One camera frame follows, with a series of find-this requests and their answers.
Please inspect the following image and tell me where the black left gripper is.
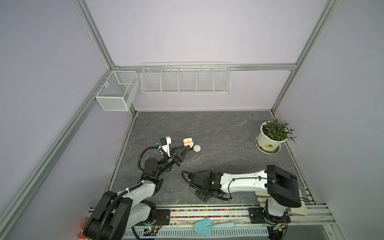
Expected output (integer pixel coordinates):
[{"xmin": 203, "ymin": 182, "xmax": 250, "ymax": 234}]
[{"xmin": 156, "ymin": 144, "xmax": 190, "ymax": 178}]

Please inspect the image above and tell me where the pink earbud charging case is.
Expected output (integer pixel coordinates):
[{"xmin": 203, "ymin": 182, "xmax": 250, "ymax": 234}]
[{"xmin": 183, "ymin": 138, "xmax": 194, "ymax": 149}]

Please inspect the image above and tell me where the white earbud charging case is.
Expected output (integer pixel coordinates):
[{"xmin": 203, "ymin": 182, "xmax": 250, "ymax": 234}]
[{"xmin": 193, "ymin": 145, "xmax": 201, "ymax": 153}]

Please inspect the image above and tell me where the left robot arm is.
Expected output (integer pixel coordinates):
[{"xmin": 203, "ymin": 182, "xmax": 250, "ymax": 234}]
[{"xmin": 83, "ymin": 145, "xmax": 191, "ymax": 240}]

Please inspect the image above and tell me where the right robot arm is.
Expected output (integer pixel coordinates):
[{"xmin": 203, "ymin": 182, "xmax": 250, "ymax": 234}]
[{"xmin": 181, "ymin": 165, "xmax": 302, "ymax": 218}]

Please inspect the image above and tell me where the teal garden trowel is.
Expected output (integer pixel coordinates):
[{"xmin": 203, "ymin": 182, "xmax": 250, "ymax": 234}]
[{"xmin": 194, "ymin": 218, "xmax": 236, "ymax": 237}]

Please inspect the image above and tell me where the green circuit board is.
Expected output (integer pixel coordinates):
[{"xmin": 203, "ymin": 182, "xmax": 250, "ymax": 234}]
[{"xmin": 143, "ymin": 227, "xmax": 159, "ymax": 237}]

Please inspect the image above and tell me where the white mesh box basket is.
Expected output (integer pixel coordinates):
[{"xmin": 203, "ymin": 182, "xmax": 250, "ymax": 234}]
[{"xmin": 96, "ymin": 71, "xmax": 140, "ymax": 112}]

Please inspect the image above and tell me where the potted green plant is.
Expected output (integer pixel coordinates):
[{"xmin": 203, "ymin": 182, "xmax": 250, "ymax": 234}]
[{"xmin": 255, "ymin": 120, "xmax": 297, "ymax": 155}]

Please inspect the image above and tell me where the red white work glove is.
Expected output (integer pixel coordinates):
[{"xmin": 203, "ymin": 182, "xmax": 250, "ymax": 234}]
[{"xmin": 78, "ymin": 220, "xmax": 89, "ymax": 240}]

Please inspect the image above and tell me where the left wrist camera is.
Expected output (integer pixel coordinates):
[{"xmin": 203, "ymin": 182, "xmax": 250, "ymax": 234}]
[{"xmin": 157, "ymin": 136, "xmax": 172, "ymax": 158}]

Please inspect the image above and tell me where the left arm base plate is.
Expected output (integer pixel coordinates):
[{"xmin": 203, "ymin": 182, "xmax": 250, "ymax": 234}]
[{"xmin": 138, "ymin": 209, "xmax": 171, "ymax": 226}]

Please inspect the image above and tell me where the white slotted cable duct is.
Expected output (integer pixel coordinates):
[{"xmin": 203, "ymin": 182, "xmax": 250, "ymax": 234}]
[{"xmin": 122, "ymin": 226, "xmax": 270, "ymax": 239}]

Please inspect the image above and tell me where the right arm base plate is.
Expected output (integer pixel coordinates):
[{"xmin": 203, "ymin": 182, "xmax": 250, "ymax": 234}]
[{"xmin": 248, "ymin": 207, "xmax": 291, "ymax": 226}]

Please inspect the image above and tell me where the white wire shelf basket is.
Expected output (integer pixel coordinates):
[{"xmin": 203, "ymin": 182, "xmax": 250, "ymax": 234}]
[{"xmin": 141, "ymin": 62, "xmax": 232, "ymax": 95}]

